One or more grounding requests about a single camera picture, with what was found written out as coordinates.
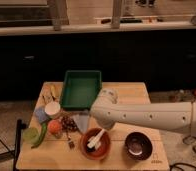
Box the white handled dish brush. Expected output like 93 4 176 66
87 129 105 149

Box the red bowl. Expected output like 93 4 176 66
79 128 111 160

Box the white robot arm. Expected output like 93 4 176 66
90 88 196 137

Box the dark brown bowl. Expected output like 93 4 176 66
124 132 153 160

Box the green plastic tray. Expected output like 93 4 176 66
60 70 102 111

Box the grey triangular cloth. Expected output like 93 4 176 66
72 111 90 133

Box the yellow banana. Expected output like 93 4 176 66
50 85 57 101

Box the bunch of dark grapes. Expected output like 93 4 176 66
61 116 77 132

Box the white round lid jar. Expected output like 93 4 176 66
44 101 61 119

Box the orange fruit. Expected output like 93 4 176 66
47 120 62 135

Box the light green cup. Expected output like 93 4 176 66
22 127 39 144

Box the black chair frame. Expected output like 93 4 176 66
0 119 26 171

